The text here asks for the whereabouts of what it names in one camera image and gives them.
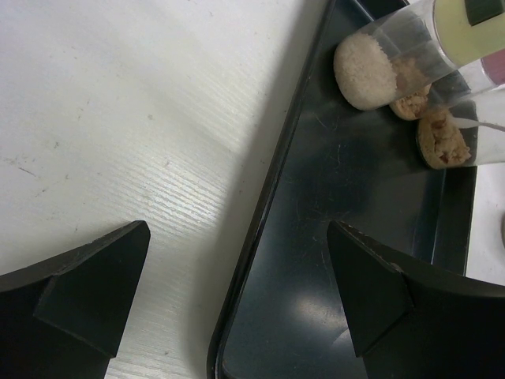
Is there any yellow cap spice bottle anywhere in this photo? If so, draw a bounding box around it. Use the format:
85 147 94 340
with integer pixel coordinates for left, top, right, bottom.
333 0 504 111

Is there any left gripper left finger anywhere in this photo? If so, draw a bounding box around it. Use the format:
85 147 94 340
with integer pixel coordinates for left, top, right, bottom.
1 220 151 378

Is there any black rectangular plastic tray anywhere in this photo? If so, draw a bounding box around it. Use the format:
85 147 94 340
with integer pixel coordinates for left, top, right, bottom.
207 1 477 378

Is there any small black cap spice bottle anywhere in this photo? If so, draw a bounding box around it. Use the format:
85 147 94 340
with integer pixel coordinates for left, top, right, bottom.
416 85 504 170

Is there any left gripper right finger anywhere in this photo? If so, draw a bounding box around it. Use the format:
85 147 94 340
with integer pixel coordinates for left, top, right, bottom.
327 221 504 378

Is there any pink cap spice bottle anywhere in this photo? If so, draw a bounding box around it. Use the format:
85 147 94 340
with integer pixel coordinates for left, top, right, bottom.
390 50 504 121

